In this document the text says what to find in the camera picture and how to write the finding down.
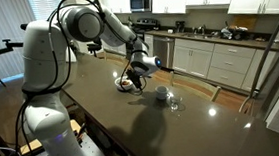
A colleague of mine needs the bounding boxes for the pile of dishes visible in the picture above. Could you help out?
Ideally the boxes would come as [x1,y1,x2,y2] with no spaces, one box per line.
[220,23,250,42]

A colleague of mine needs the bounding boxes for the white ceramic bowl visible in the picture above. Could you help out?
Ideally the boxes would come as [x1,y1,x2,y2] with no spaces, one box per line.
[113,75,135,93]

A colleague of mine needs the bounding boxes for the white window blinds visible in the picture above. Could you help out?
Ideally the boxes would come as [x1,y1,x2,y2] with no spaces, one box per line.
[27,0,65,22]

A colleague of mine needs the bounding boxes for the stainless steel dishwasher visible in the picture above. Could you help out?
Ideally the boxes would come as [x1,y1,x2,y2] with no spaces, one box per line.
[151,34,178,71]

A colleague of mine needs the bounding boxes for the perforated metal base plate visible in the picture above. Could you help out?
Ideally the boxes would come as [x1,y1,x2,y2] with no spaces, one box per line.
[12,130,107,156]

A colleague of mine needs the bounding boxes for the black coffee maker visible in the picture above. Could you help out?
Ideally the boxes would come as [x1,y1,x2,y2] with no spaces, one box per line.
[174,19,187,34]

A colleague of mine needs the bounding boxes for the stainless steel microwave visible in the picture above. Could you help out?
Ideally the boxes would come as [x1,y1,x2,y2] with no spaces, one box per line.
[128,0,154,15]

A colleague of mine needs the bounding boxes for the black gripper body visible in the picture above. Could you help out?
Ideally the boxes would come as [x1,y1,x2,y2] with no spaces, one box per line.
[125,67,144,88]

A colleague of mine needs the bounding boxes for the black kitchen stove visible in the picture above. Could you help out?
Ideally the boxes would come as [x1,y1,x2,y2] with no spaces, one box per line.
[131,16,163,61]

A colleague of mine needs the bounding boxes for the wooden cutting board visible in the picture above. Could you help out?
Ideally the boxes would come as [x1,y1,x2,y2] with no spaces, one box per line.
[231,13,259,31]

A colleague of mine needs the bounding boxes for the stainless steel refrigerator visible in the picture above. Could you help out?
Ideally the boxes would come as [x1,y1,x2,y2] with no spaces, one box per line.
[230,0,279,156]

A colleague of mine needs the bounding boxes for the narrow white cabinet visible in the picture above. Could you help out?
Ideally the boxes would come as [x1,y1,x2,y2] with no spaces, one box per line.
[143,33,156,59]

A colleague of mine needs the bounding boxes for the metal sink faucet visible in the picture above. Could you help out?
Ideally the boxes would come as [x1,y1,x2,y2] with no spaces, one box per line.
[197,24,207,36]

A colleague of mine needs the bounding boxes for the dark kitchen countertop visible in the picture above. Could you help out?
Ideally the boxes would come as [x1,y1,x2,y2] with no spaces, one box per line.
[154,20,279,62]

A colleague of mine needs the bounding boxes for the black office chair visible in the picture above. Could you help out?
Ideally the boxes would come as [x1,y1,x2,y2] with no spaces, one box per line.
[85,37,105,59]

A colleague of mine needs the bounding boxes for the white molded chair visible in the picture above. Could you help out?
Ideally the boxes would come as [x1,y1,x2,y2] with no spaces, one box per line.
[65,42,78,64]

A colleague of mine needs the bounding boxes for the white lower kitchen cabinets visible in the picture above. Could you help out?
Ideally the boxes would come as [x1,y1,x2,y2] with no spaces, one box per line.
[170,30,279,98]

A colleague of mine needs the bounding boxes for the light gray cup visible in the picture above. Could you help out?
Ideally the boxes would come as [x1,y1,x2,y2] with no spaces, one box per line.
[154,84,170,102]

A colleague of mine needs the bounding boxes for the brown food pieces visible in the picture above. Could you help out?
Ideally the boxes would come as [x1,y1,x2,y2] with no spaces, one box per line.
[119,80,132,88]

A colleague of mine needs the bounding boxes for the pale wooden chair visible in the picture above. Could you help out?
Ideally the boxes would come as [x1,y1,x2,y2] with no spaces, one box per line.
[168,67,224,107]

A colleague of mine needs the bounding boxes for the wooden base board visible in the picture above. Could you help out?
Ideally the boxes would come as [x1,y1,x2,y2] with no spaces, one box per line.
[17,121,85,156]

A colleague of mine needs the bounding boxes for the clear drinking glass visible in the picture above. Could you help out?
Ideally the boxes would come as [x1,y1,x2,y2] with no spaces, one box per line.
[168,94,184,113]

